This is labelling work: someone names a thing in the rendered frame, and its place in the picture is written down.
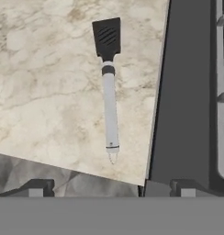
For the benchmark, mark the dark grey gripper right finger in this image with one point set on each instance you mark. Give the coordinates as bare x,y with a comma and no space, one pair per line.
184,185

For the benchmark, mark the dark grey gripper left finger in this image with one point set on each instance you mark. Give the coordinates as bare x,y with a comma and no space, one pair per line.
40,186

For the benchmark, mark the black and white spatula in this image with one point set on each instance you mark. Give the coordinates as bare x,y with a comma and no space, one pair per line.
110,101

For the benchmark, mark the dark grey hob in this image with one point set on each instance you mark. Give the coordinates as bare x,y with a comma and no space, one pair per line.
184,98

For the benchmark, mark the grey metal hob grate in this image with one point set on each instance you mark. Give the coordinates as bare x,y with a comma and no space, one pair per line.
222,91

